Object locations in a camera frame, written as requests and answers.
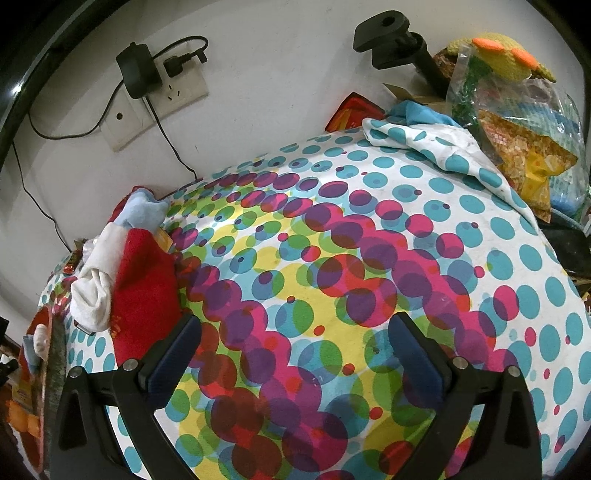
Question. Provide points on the black plug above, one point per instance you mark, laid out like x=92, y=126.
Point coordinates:
x=175, y=65

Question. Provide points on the brown wrapper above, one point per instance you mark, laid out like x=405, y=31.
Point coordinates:
x=81, y=244

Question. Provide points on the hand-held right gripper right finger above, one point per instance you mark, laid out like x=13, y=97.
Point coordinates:
x=411, y=360

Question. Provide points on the blue terry sock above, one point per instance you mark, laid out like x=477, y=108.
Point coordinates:
x=28, y=353

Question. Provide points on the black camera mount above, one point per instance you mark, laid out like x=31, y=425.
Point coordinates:
x=392, y=32

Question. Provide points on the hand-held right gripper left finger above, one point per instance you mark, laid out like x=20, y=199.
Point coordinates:
x=171, y=364

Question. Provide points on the brown cardboard piece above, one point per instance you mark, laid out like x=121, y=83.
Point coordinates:
x=406, y=92

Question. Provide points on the yellow knitted toy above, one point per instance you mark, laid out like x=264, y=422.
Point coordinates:
x=503, y=55

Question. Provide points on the wall television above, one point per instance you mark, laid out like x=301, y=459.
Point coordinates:
x=27, y=46

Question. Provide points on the dark cloth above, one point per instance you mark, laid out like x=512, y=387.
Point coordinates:
x=568, y=244

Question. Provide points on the yellow and white box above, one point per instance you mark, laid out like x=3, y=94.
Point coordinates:
x=162, y=237

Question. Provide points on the round red tray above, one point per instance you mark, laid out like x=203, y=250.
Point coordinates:
x=55, y=383

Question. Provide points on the orange toy animal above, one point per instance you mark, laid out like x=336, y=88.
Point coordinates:
x=21, y=415

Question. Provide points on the long yellow box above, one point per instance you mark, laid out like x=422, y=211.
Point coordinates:
x=21, y=392

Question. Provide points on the white sock bundle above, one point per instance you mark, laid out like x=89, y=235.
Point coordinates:
x=92, y=286

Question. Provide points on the fuzzy white sock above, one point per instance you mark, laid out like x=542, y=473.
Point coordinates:
x=40, y=339

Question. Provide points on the light blue sock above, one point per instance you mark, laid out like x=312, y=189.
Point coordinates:
x=143, y=212

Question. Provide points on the beige wall socket plate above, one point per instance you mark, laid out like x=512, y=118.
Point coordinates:
x=134, y=124

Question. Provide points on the black power adapter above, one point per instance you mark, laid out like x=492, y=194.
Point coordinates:
x=138, y=69

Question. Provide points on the red candy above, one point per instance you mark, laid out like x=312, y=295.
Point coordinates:
x=69, y=267

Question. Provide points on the red sock with gold print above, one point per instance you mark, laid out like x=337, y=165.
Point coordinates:
x=143, y=286

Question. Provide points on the blue cloth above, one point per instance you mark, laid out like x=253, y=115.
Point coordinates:
x=415, y=113

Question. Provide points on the clear plastic bag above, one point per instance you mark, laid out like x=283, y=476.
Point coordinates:
x=531, y=152

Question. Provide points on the red packet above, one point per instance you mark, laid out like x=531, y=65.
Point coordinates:
x=351, y=113

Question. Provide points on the polka dot tablecloth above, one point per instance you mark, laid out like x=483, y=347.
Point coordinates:
x=323, y=230

